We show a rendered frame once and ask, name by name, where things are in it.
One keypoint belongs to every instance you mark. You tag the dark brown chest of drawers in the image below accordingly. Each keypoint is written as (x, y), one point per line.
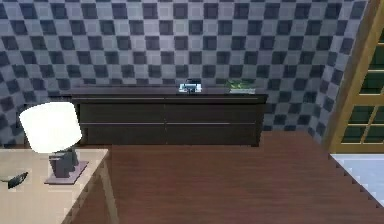
(166, 116)

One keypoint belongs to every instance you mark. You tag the small white and black device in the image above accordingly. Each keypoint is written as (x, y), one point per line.
(190, 87)

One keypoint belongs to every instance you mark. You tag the white shade table lamp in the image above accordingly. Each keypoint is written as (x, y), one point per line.
(50, 128)

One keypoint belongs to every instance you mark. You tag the pale wooden table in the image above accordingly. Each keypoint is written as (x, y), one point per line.
(36, 200)

